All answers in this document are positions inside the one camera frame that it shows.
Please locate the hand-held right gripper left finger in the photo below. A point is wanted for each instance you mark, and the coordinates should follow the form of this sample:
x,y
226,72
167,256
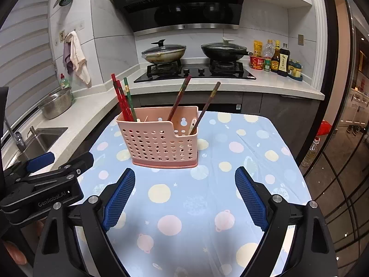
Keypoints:
x,y
121,199

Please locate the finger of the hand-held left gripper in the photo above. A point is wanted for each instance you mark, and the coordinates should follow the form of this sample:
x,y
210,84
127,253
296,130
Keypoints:
x,y
40,161
80,163

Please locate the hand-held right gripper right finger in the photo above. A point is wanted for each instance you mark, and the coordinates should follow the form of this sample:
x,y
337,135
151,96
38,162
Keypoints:
x,y
250,199

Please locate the pink perforated utensil holder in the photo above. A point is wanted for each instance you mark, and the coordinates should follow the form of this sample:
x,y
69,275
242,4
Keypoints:
x,y
158,144

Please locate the red chopstick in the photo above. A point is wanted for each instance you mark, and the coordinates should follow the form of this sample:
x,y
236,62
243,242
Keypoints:
x,y
118,95
124,101

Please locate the green chopstick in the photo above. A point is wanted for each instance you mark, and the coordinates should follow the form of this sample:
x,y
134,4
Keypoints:
x,y
129,98

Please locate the brown patterned chopstick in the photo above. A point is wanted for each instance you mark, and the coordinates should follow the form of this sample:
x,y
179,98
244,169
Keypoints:
x,y
207,104

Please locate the maroon patterned chopstick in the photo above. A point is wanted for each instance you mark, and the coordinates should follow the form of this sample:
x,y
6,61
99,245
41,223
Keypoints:
x,y
180,95

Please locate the person's left hand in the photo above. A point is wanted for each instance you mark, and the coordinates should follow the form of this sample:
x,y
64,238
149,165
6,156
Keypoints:
x,y
16,254

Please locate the stainless steel sink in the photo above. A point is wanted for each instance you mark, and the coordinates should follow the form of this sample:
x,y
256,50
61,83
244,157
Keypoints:
x,y
43,141

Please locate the sink soap dispenser pump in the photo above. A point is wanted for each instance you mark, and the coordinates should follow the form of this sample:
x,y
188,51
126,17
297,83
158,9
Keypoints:
x,y
32,132

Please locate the chrome faucet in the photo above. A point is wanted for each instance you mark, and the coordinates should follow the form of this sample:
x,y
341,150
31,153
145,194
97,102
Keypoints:
x,y
16,138

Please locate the stainless steel bowl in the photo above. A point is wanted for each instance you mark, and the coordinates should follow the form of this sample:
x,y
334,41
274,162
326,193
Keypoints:
x,y
56,104

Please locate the blue dotted tablecloth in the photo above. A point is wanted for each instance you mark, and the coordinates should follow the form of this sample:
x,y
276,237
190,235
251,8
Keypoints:
x,y
184,196

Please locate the clear cooking oil bottle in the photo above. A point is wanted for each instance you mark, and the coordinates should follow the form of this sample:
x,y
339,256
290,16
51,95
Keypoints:
x,y
311,151

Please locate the green dish soap bottle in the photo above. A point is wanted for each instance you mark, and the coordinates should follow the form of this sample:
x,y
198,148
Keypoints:
x,y
65,83

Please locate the dark base cabinet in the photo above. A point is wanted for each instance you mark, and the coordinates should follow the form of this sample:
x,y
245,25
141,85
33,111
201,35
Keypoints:
x,y
276,106

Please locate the cream towel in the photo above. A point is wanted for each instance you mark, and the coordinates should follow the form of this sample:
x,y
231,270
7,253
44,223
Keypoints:
x,y
79,60

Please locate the red bag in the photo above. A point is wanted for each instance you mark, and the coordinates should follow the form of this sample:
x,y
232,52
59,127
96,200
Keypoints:
x,y
324,127

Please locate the purple cloth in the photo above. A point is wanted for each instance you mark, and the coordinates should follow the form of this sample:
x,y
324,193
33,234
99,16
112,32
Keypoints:
x,y
68,59

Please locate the white window blind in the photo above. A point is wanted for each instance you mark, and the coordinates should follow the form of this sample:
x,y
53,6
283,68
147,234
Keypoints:
x,y
26,49

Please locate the glass sliding door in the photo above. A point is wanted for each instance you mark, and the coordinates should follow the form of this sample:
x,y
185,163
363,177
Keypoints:
x,y
346,121

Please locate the small green cap jar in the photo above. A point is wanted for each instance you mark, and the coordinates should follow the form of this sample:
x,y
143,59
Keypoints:
x,y
267,65

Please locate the condiment jar set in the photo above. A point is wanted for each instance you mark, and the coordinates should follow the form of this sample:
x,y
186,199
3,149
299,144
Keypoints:
x,y
295,71

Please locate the red instant noodle cup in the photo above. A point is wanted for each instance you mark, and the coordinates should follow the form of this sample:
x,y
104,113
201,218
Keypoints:
x,y
257,63

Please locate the black gas stove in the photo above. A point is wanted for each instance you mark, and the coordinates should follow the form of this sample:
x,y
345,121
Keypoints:
x,y
196,73

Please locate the beige wok with glass lid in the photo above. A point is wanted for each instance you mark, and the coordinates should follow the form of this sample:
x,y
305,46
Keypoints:
x,y
164,52

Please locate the yellow label sauce bottle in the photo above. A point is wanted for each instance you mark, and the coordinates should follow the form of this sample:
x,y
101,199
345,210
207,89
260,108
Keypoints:
x,y
275,59

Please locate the dark sauce bottle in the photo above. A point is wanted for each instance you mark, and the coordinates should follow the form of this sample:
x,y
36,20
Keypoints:
x,y
284,60

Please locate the yellow seasoning packet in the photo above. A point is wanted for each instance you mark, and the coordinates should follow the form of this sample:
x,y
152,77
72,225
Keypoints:
x,y
258,48

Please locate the clear plastic bottle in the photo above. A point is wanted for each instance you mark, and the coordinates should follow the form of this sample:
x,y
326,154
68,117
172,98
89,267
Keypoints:
x,y
268,49

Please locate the black wok with lid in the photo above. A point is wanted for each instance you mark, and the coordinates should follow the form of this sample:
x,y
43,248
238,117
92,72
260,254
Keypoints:
x,y
224,49

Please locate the black range hood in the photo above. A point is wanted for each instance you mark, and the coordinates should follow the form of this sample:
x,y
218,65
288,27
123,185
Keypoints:
x,y
184,3

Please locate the white wall switch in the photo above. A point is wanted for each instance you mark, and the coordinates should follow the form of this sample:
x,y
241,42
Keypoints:
x,y
81,25

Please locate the brown wall socket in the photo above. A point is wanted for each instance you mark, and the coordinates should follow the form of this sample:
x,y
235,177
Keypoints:
x,y
300,39

